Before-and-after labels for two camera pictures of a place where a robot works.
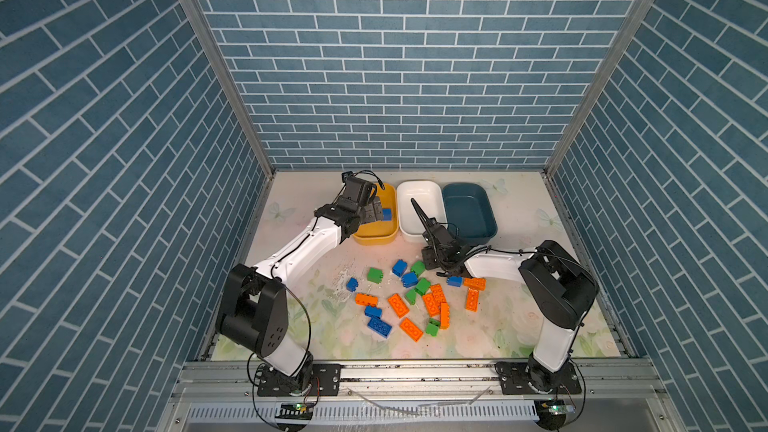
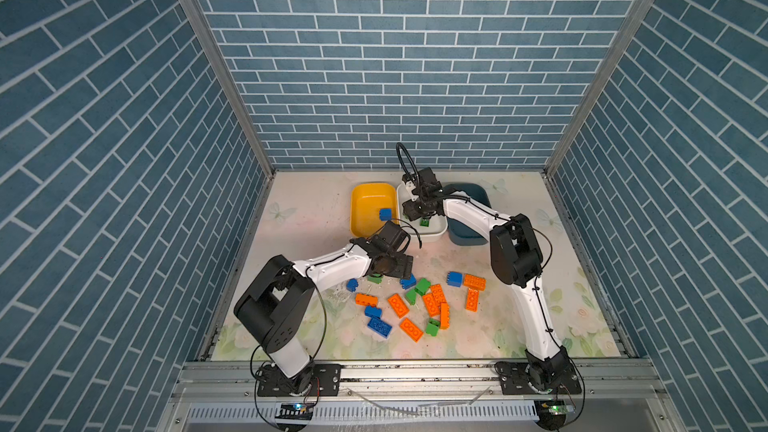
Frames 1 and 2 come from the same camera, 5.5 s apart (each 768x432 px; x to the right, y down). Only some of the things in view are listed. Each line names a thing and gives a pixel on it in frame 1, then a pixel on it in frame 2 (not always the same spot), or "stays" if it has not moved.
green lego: (411, 296) stays
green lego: (422, 286) stays
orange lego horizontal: (475, 283) stays
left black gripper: (370, 213) -> (405, 265)
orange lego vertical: (472, 299) stays
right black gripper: (425, 254) -> (409, 211)
